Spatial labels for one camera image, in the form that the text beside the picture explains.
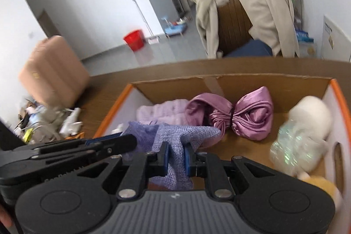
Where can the wooden chair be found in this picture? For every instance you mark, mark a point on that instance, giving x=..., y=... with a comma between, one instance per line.
x=233, y=23

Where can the red bucket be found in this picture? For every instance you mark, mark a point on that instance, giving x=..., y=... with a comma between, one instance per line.
x=134, y=40

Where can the light purple fluffy headband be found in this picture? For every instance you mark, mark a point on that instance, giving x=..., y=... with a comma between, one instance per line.
x=164, y=110

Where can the pink satin bow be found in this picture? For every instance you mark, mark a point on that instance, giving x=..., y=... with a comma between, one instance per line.
x=246, y=113

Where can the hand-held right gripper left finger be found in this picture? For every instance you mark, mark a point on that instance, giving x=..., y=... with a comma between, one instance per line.
x=165, y=158

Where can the blue packets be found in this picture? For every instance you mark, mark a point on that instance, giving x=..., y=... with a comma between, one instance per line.
x=303, y=36

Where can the orange cardboard box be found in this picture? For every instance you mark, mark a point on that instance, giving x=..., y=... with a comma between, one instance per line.
x=246, y=86

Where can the person's left hand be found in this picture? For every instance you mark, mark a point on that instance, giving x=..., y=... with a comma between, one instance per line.
x=4, y=216

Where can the mop with white stick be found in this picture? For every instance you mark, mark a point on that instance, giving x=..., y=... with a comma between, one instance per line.
x=142, y=17

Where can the pink suitcase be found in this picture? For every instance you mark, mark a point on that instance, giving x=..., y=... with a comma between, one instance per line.
x=52, y=72

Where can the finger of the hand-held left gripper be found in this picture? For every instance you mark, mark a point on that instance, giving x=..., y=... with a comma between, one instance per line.
x=101, y=140
x=120, y=145

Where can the small blue stool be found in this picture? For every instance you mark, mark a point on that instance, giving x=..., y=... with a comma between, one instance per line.
x=174, y=29

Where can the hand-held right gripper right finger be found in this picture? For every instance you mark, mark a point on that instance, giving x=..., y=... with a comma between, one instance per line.
x=187, y=160

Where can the clear glass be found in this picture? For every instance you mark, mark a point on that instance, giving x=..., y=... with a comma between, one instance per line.
x=50, y=118

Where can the purple knit cloth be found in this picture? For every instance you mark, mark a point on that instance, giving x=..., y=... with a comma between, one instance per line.
x=175, y=135

